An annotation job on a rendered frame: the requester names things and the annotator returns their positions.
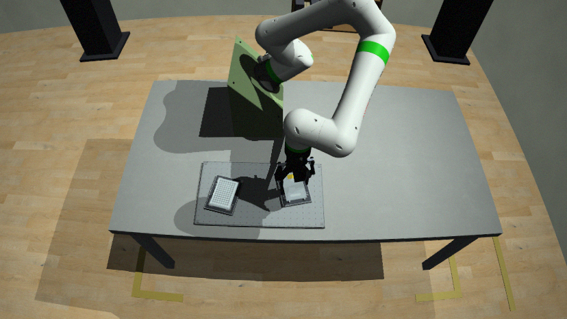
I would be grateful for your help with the clear plastic lid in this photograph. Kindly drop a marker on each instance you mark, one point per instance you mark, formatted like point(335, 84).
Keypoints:
point(293, 191)

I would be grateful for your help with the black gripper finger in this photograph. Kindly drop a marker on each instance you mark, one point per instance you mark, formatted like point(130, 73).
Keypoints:
point(281, 174)
point(312, 171)

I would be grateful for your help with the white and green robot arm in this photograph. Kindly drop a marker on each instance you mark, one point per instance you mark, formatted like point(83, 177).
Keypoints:
point(286, 56)

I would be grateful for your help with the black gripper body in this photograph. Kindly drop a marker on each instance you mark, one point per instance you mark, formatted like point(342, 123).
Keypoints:
point(290, 163)

